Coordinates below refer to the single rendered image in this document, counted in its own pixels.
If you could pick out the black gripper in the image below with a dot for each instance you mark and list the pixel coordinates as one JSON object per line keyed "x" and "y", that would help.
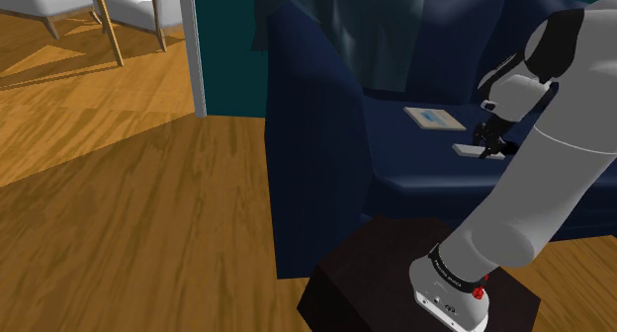
{"x": 491, "y": 128}

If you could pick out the dark robot stand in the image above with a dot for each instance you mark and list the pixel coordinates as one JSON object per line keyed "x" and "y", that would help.
{"x": 371, "y": 278}

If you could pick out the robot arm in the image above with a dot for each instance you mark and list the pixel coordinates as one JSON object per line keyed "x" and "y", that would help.
{"x": 554, "y": 177}

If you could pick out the wooden table leg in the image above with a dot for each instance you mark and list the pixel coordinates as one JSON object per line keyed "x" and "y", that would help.
{"x": 108, "y": 25}

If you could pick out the dark blue sofa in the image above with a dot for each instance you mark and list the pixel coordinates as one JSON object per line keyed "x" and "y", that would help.
{"x": 313, "y": 143}

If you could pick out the white flat remote control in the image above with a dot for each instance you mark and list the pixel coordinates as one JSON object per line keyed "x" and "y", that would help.
{"x": 466, "y": 150}

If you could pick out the teal throw blanket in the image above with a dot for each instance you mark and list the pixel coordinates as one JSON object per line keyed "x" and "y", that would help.
{"x": 371, "y": 32}

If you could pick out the pale book with blue cover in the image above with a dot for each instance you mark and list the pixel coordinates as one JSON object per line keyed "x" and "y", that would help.
{"x": 433, "y": 117}

